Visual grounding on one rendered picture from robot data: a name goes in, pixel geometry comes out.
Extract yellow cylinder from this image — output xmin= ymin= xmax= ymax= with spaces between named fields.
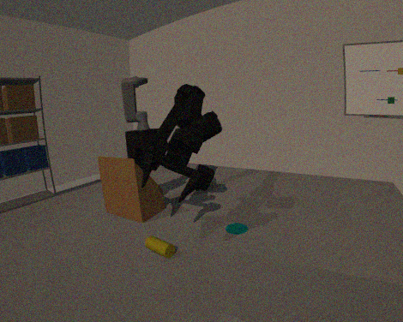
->
xmin=145 ymin=236 xmax=175 ymax=259

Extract teal circle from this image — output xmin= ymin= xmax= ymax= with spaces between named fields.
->
xmin=226 ymin=223 xmax=248 ymax=235

